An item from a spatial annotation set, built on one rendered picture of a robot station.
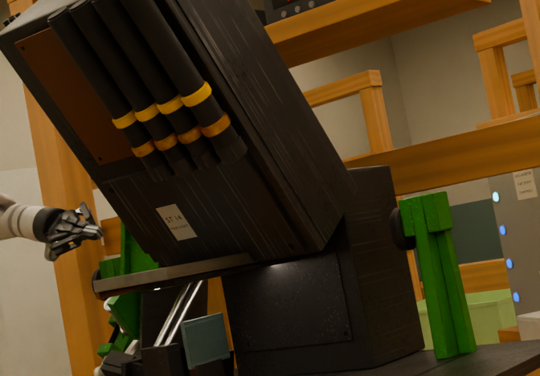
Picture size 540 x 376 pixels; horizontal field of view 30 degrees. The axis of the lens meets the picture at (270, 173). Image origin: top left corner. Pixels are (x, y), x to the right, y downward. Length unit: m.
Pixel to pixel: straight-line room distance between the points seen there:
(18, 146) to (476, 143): 8.33
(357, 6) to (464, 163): 0.37
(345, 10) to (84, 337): 1.10
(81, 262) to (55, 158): 0.26
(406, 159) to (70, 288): 0.94
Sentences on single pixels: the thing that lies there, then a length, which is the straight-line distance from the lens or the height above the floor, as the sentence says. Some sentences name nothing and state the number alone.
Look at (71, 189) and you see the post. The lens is 2.49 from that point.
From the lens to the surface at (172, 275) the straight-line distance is 1.51.
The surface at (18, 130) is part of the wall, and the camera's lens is 10.05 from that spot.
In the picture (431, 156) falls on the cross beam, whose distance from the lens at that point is 1.95.
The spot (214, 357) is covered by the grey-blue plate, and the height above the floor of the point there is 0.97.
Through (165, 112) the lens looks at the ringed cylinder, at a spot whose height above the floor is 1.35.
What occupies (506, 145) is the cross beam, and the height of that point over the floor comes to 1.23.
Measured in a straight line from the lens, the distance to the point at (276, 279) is 1.80.
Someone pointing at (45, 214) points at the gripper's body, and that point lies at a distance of 2.08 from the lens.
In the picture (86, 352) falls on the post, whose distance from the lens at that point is 2.49.
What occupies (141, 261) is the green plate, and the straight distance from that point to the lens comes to 1.80.
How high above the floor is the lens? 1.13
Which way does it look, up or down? 4 degrees up
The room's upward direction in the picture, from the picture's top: 11 degrees counter-clockwise
